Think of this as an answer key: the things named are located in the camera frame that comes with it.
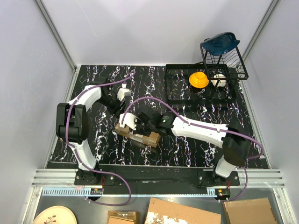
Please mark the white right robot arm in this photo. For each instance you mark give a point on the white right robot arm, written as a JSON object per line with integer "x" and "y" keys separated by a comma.
{"x": 230, "y": 138}

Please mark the flat cardboard sheet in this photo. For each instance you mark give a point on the flat cardboard sheet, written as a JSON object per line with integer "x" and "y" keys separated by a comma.
{"x": 165, "y": 212}

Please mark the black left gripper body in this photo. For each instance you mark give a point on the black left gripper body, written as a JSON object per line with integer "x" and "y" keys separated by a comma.
{"x": 112, "y": 103}

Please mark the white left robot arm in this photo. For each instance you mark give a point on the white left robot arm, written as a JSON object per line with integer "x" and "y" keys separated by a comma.
{"x": 72, "y": 120}

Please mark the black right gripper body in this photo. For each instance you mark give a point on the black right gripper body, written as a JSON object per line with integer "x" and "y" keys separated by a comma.
{"x": 143, "y": 129}

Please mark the small cardboard box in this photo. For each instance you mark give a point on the small cardboard box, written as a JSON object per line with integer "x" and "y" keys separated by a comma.
{"x": 123, "y": 217}

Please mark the brown cardboard express box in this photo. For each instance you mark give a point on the brown cardboard express box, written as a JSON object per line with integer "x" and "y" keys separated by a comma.
{"x": 151, "y": 140}

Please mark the yellow plastic cup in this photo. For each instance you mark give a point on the yellow plastic cup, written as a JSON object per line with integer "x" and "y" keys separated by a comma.
{"x": 198, "y": 80}

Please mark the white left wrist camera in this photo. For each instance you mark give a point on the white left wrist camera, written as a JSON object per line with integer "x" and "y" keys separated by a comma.
{"x": 122, "y": 93}

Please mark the blue bowl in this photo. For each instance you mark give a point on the blue bowl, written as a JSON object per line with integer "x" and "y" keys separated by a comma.
{"x": 222, "y": 43}

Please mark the white small cup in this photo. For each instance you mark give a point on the white small cup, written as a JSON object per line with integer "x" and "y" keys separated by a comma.
{"x": 219, "y": 80}

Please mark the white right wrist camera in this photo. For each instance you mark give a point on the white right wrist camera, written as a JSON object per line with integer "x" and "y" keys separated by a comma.
{"x": 127, "y": 120}

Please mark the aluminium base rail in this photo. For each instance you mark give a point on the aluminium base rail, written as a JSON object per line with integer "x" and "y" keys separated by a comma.
{"x": 139, "y": 181}

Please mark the black drain tray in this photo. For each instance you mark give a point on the black drain tray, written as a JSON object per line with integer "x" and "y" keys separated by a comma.
{"x": 179, "y": 91}

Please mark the cardboard box at corner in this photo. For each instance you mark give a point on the cardboard box at corner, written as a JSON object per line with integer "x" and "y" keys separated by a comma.
{"x": 252, "y": 211}

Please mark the black wire dish rack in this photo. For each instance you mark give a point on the black wire dish rack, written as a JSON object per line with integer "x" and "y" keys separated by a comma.
{"x": 230, "y": 64}

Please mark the patterned ceramic plate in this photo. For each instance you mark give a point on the patterned ceramic plate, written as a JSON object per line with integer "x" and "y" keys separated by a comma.
{"x": 56, "y": 215}

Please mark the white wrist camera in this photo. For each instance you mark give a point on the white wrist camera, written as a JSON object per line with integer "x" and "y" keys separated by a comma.
{"x": 127, "y": 120}
{"x": 122, "y": 93}

